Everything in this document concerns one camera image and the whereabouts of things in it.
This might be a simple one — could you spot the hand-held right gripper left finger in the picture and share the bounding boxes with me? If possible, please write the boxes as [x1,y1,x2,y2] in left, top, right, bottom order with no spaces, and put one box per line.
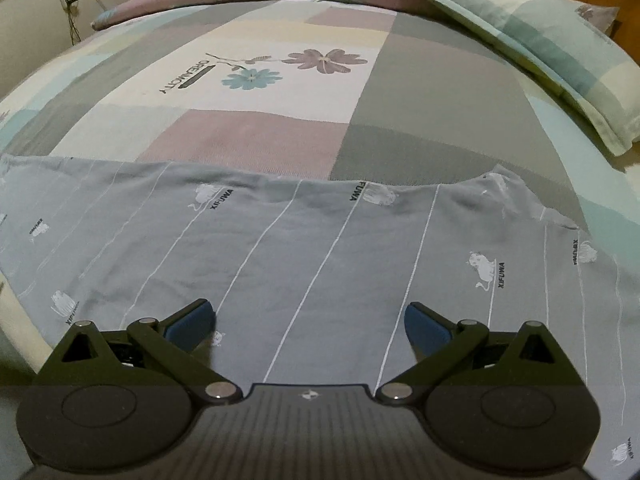
[36,297,249,405]

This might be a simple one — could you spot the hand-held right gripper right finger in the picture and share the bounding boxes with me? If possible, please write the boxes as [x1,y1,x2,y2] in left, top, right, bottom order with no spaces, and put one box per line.
[374,301,587,405]

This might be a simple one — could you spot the grey striped pants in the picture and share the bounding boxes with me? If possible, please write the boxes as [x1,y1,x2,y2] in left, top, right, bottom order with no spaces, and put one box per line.
[0,152,640,480]

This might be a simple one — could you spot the patchwork floral bed sheet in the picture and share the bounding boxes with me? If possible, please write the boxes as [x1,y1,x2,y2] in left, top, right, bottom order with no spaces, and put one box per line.
[0,0,640,356]

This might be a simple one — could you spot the checked pillow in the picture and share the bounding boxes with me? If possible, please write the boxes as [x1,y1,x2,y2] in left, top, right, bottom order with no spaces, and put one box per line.
[402,0,640,157]

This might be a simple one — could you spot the small purple floral pillow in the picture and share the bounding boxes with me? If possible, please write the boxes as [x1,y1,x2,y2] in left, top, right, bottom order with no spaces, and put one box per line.
[552,0,622,38]

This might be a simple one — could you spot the black wall cable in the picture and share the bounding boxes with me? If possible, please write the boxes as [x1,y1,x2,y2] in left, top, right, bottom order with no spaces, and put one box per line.
[10,0,96,45]

